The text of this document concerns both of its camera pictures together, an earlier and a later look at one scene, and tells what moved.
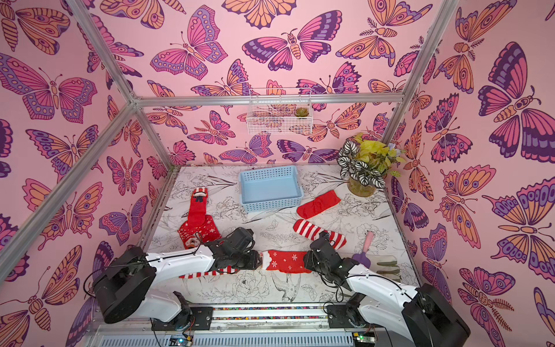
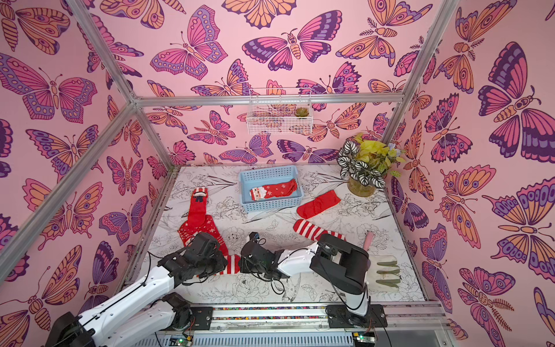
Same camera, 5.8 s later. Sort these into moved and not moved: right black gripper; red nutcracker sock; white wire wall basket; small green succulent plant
Moved: right black gripper
Not moved: small green succulent plant; red nutcracker sock; white wire wall basket
